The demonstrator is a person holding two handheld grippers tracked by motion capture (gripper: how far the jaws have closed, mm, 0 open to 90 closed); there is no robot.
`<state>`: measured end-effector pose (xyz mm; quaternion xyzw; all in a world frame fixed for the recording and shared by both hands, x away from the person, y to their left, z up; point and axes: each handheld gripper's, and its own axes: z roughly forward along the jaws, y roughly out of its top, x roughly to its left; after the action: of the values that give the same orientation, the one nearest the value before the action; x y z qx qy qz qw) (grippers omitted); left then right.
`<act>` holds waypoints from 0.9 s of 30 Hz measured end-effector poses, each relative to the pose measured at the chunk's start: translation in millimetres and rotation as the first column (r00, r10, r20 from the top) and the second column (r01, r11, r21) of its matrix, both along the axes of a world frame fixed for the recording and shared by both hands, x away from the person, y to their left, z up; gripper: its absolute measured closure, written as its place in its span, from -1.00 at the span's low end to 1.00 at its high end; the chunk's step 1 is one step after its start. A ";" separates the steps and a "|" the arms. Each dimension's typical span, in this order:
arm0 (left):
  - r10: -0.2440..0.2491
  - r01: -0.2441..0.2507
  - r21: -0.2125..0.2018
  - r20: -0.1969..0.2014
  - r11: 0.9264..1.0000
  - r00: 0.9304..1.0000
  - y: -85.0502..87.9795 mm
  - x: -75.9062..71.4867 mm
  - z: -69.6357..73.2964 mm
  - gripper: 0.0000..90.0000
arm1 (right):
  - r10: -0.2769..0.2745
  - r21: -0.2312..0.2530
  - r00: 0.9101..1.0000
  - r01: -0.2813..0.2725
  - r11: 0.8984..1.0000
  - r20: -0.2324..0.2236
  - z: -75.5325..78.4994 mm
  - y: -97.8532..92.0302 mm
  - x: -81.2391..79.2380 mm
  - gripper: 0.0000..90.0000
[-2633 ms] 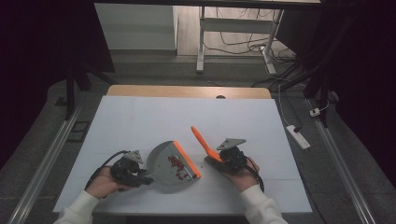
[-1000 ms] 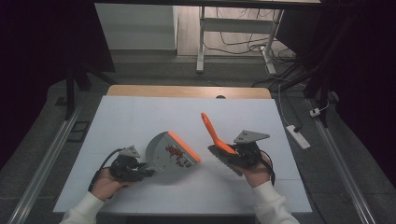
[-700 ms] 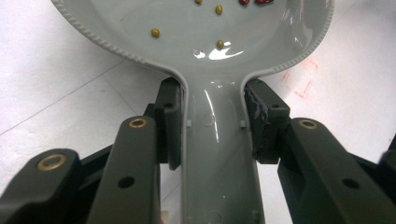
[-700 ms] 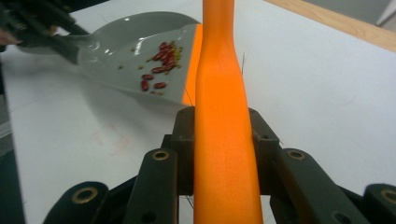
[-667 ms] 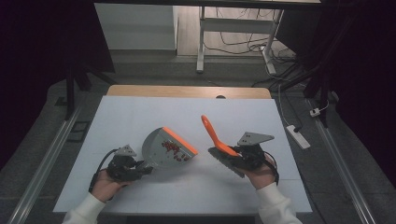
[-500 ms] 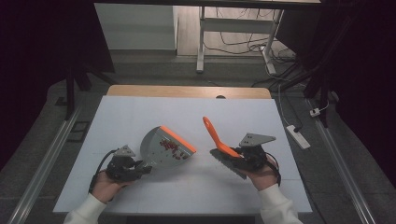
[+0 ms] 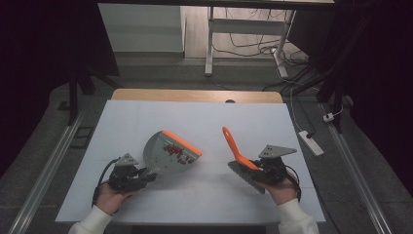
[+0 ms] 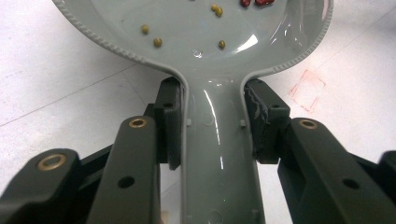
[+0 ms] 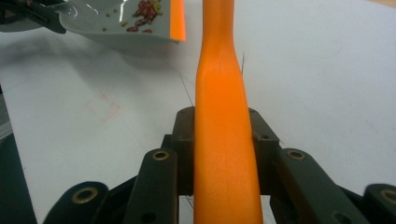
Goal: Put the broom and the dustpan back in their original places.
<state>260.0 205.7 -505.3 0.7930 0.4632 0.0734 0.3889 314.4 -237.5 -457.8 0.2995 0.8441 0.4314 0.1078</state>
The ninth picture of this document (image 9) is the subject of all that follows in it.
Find brush with orange handle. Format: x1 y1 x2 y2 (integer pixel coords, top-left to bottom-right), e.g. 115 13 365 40
192 0 265 224

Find wooden table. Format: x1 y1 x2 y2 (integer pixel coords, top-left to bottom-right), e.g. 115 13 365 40
366 0 396 9

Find grey dustpan with orange edge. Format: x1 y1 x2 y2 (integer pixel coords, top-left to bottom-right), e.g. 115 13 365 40
0 0 188 53

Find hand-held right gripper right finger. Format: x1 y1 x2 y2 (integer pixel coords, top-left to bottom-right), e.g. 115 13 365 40
247 106 372 224

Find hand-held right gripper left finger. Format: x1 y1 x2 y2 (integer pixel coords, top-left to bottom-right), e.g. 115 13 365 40
122 106 196 224

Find pile of red beans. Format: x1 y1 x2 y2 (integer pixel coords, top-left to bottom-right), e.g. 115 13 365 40
101 0 163 34

